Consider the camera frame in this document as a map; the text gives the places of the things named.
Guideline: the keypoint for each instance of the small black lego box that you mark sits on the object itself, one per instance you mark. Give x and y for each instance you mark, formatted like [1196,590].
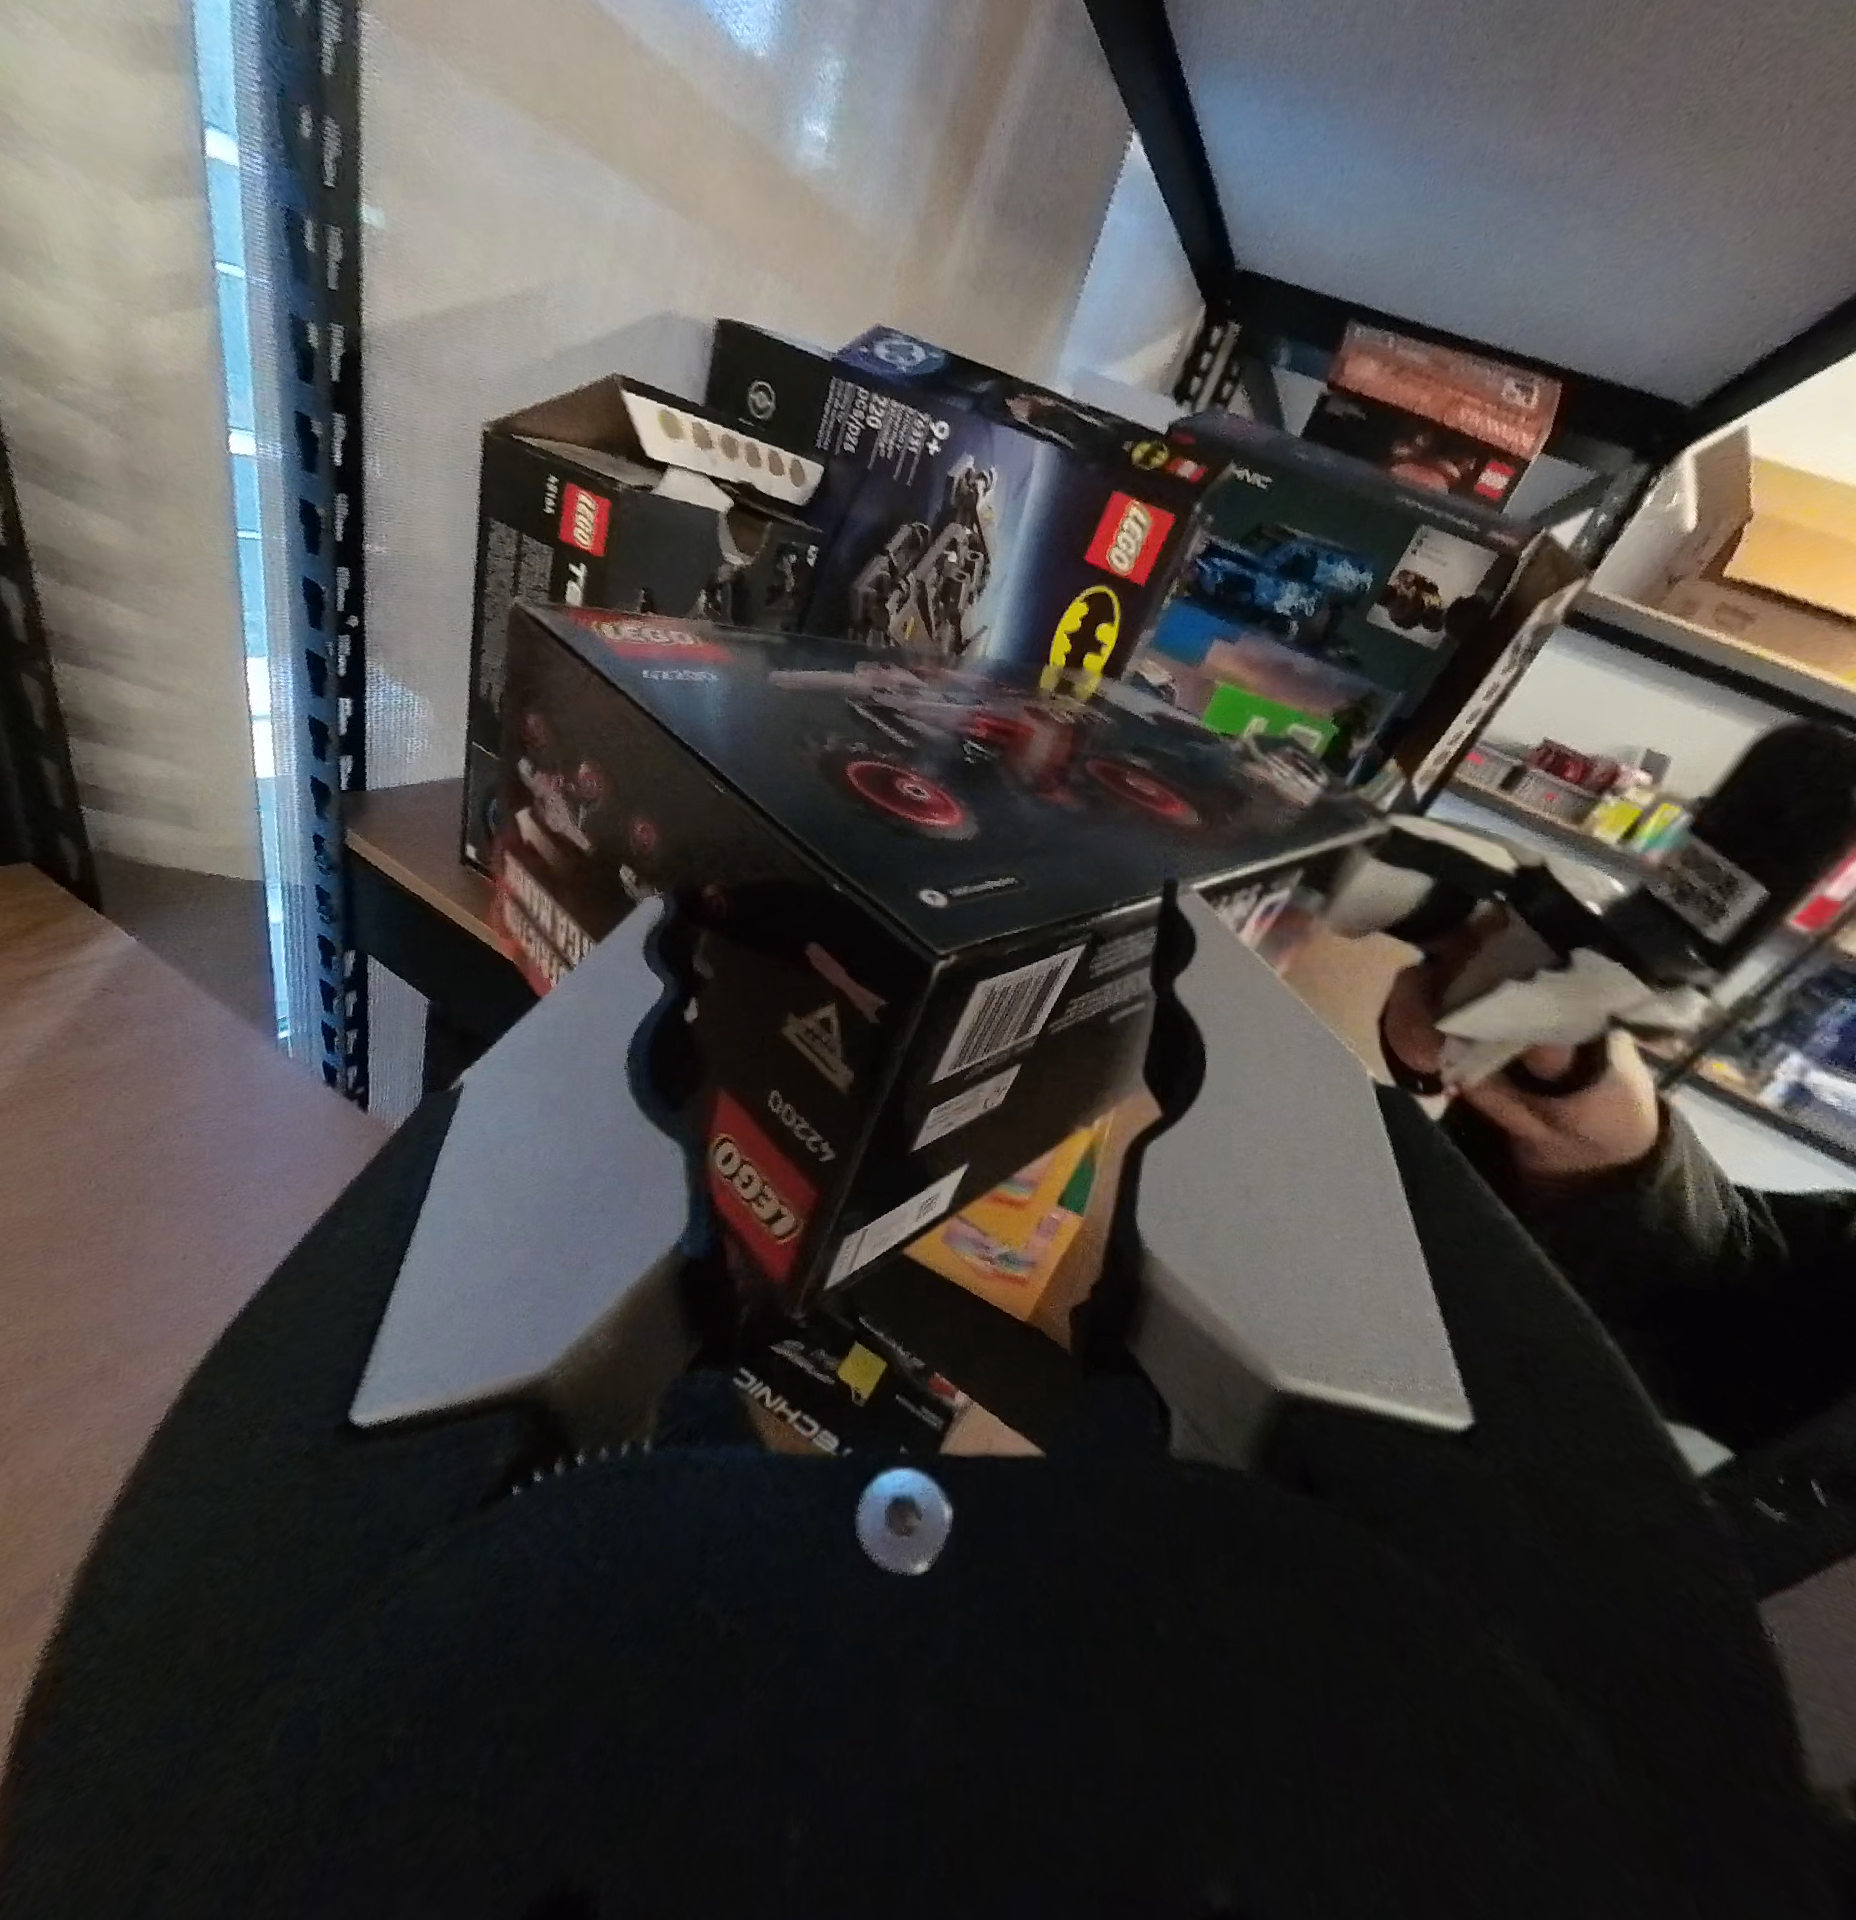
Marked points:
[822,1389]

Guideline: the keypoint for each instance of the dark red lego box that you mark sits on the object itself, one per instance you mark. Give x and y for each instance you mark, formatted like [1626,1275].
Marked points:
[1439,421]

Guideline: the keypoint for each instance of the yellow lego box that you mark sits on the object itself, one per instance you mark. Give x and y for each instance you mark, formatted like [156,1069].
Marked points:
[1018,1215]

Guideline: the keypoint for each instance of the dark green truck lego box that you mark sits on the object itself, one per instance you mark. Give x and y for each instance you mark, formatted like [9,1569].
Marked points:
[1318,599]

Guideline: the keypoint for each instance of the open black lego box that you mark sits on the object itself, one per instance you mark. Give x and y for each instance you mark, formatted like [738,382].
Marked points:
[596,524]

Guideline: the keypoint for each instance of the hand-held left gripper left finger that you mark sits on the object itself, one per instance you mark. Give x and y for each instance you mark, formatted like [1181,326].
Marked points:
[524,1201]

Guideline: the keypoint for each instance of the bat logo lego box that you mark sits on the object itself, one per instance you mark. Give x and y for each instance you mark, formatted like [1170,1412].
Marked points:
[1018,524]

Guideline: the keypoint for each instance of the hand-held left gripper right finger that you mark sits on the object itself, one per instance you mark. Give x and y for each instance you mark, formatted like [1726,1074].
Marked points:
[1288,1201]

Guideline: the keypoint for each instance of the person's right forearm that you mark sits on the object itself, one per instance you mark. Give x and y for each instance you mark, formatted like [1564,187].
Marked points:
[1738,1290]

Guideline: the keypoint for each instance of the shelved stack of toy boxes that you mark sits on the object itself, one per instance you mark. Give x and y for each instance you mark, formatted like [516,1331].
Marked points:
[1602,810]

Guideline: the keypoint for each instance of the person's right hand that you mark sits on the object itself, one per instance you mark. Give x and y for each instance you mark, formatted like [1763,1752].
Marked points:
[1573,1126]

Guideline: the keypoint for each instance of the brown cardboard box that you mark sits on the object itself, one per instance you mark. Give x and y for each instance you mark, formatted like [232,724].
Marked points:
[1800,570]

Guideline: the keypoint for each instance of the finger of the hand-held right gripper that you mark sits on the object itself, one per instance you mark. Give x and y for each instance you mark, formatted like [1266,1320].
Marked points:
[1543,1005]
[1408,884]

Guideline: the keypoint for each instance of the black red-wheel lego box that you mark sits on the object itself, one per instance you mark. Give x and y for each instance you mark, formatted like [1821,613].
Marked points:
[868,841]

